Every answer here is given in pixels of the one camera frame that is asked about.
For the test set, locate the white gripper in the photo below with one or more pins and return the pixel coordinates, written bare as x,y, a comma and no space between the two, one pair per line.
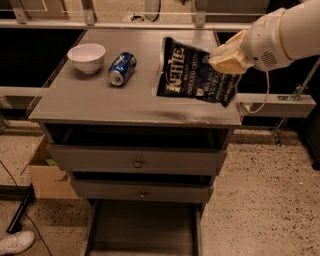
264,41

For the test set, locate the grey drawer cabinet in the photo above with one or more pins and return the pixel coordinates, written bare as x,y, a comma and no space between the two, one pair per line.
145,163

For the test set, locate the grey drawer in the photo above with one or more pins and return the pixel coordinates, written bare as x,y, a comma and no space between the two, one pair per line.
137,228
159,150
144,187

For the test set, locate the metal railing frame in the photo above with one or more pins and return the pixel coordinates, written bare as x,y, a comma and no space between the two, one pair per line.
100,23

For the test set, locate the cardboard box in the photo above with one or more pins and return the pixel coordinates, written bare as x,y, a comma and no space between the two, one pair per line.
48,180

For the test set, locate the blue soda can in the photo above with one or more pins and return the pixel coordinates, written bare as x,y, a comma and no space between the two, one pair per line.
122,68

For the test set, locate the white ceramic bowl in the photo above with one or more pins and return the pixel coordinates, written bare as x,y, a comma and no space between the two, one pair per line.
87,58

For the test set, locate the blue Kettle chip bag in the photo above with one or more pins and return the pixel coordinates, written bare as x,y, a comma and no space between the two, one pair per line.
186,73

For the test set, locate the grey middle drawer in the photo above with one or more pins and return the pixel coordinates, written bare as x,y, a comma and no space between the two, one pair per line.
144,187

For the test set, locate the grey top drawer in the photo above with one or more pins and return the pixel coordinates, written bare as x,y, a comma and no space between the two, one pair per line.
159,150

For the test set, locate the white sneaker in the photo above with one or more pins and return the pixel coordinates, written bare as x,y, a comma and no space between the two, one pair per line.
16,243

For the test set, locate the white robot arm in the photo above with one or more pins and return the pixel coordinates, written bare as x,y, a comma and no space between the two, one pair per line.
300,31

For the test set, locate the grey bottom drawer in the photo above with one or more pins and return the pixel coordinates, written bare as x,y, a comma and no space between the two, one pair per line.
137,228

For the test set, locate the black floor bar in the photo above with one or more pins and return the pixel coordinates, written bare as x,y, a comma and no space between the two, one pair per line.
26,195

